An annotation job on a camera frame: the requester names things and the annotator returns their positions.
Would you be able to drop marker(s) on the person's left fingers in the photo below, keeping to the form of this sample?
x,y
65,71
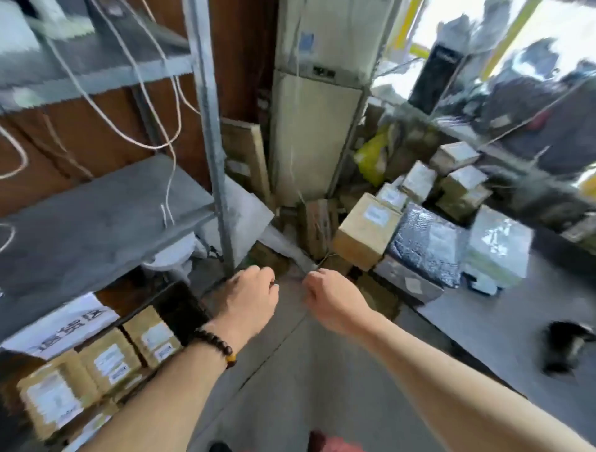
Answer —
x,y
270,281

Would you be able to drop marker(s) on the large brown cardboard box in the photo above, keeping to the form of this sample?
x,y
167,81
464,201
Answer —
x,y
365,230

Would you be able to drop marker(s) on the white printed sign sheet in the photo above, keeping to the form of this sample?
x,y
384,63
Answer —
x,y
60,326

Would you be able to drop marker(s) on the person's black shoe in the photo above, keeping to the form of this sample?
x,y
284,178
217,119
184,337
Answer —
x,y
219,447

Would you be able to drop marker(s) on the white wrapped parcel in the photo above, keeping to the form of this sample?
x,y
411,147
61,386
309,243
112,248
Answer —
x,y
500,247

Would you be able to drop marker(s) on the person's right hand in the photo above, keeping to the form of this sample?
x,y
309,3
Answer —
x,y
333,302

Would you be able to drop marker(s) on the wooden board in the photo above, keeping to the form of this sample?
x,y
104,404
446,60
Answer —
x,y
246,158

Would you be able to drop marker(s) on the white foam sheet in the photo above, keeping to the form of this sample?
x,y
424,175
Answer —
x,y
246,219

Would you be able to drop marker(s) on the person's right fingers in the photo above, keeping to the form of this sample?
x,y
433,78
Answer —
x,y
312,281

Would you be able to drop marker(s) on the yellow plastic bag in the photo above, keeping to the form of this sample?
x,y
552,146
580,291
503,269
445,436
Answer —
x,y
372,158

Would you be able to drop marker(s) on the person's left hand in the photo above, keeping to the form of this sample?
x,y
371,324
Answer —
x,y
246,300

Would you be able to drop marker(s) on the black plastic bag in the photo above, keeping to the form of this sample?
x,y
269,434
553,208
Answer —
x,y
184,309

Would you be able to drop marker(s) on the person's right forearm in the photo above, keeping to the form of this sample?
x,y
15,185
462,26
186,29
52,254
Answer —
x,y
456,386

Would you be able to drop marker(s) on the small labelled cardboard box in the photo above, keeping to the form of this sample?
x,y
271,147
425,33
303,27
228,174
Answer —
x,y
454,156
419,179
465,179
392,195

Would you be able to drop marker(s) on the gray flat parcel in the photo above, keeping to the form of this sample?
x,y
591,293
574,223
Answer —
x,y
405,279

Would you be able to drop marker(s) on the white plastic bag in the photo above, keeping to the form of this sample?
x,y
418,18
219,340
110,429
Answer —
x,y
172,254

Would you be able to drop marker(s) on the dark brown cardboard box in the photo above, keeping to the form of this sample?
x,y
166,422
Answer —
x,y
316,228

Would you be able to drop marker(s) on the yellow door frame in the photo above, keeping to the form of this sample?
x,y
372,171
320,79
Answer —
x,y
510,37

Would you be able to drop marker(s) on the black tall box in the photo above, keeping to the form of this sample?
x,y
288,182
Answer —
x,y
435,77

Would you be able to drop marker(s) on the black object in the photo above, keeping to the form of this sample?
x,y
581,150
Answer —
x,y
565,347

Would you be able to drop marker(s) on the person's left forearm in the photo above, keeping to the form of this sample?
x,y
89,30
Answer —
x,y
167,400

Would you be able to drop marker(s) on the labelled brown cardboard box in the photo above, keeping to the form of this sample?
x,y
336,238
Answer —
x,y
109,361
56,400
153,337
91,426

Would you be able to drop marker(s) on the gray metal shelf rack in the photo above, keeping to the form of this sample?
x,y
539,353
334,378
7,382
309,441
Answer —
x,y
93,223

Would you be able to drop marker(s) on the silver bubble mailer parcel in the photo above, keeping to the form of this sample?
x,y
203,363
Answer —
x,y
426,244

